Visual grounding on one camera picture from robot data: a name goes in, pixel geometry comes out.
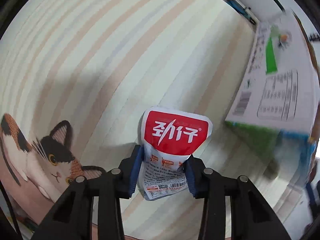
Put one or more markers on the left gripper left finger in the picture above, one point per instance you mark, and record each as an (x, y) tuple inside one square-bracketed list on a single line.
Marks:
[(118, 183)]

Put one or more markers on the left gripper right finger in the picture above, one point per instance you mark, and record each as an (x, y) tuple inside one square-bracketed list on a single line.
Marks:
[(207, 184)]

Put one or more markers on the red white fish snack packet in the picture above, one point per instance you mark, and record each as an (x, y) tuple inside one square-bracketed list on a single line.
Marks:
[(169, 137)]

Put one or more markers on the cat pattern striped mat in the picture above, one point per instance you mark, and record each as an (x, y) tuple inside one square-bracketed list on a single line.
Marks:
[(101, 63)]

